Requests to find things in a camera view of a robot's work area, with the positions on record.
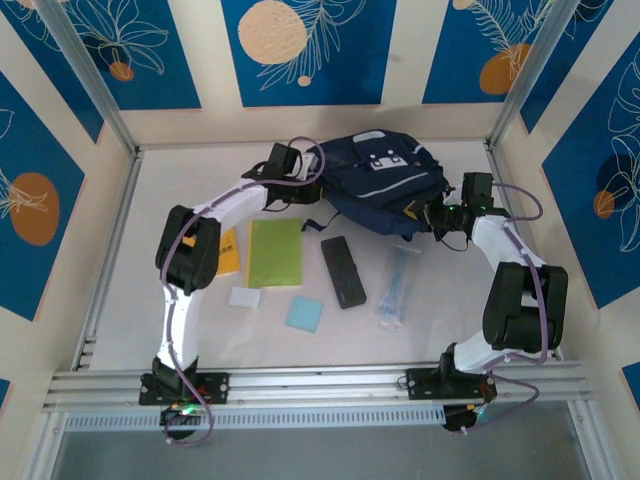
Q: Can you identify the navy blue student backpack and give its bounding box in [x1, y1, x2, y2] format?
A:
[299, 129, 450, 239]

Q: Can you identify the green notebook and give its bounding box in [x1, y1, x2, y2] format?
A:
[246, 217, 306, 290]

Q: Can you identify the clear bag of blue pens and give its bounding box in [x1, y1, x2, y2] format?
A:
[371, 243, 422, 332]

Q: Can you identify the black pencil case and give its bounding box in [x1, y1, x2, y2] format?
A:
[320, 236, 369, 311]

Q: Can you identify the yellow picture book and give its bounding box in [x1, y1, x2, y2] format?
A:
[214, 227, 243, 277]

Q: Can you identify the white eraser card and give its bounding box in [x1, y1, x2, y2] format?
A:
[229, 287, 263, 308]

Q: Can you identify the light blue sticky note pad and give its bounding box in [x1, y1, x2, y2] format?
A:
[284, 294, 326, 334]

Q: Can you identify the black connector block with LED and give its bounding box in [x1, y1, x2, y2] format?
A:
[159, 403, 204, 443]
[441, 401, 492, 436]

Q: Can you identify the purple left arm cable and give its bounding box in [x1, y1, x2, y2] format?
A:
[159, 135, 328, 447]

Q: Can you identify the blue floral wall panel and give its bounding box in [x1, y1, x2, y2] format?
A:
[0, 71, 87, 322]
[221, 0, 398, 108]
[421, 0, 569, 105]
[63, 0, 203, 112]
[541, 29, 640, 310]

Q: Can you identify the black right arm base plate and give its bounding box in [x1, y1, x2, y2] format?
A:
[405, 366, 499, 402]

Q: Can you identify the aluminium frame post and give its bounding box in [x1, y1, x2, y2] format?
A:
[486, 0, 582, 152]
[36, 0, 140, 157]

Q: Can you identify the aluminium mounting rail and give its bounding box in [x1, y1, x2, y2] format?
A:
[42, 358, 599, 414]

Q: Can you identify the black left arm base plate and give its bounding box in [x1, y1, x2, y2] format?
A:
[138, 370, 232, 407]

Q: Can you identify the grey slotted cable duct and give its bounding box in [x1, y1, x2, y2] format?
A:
[62, 405, 447, 433]

